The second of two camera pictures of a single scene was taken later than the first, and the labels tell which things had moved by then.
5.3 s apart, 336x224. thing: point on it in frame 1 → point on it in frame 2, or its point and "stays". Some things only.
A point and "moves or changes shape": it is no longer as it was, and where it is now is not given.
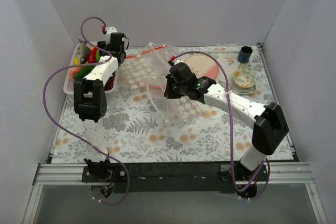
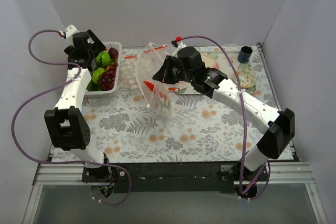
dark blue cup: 244,54 stays
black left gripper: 102,44 → 94,42
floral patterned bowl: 244,77 stays
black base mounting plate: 177,177 stays
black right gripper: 169,87 → 163,69
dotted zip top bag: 158,58 moves or changes shape
